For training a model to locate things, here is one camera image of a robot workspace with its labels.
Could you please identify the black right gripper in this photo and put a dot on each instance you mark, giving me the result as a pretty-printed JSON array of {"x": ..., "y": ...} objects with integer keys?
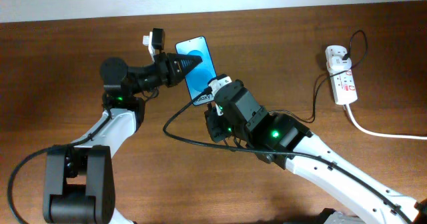
[{"x": 213, "y": 127}]

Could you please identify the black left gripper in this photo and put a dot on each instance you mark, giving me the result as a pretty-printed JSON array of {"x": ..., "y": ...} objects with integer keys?
[{"x": 165, "y": 59}]

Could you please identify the blue Galaxy smartphone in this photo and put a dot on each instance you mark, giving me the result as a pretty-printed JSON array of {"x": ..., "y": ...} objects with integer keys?
[{"x": 198, "y": 78}]

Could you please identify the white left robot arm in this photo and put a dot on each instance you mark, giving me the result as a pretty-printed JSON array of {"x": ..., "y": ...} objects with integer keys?
[{"x": 79, "y": 184}]

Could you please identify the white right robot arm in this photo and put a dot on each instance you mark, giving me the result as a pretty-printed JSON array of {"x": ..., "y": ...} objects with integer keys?
[{"x": 281, "y": 139}]

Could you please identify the white USB charger adapter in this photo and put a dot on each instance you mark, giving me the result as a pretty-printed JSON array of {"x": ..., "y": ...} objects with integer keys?
[{"x": 336, "y": 64}]

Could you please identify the white power strip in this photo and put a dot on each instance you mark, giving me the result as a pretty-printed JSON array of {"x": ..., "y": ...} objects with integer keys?
[{"x": 343, "y": 85}]

